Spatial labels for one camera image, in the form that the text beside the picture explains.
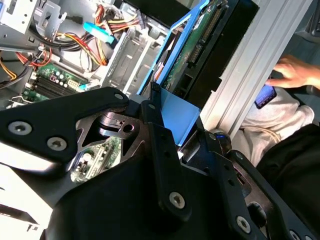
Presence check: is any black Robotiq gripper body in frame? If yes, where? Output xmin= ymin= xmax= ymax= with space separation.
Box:
xmin=44 ymin=113 xmax=251 ymax=240

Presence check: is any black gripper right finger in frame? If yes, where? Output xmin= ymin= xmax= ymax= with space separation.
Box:
xmin=204 ymin=131 xmax=316 ymax=240

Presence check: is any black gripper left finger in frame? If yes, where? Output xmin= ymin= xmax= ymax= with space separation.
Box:
xmin=0 ymin=83 xmax=193 ymax=223

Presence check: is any hard disk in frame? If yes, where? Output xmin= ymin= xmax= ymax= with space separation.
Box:
xmin=136 ymin=0 xmax=261 ymax=148

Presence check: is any person's hand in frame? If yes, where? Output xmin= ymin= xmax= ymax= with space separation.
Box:
xmin=266 ymin=55 xmax=320 ymax=89

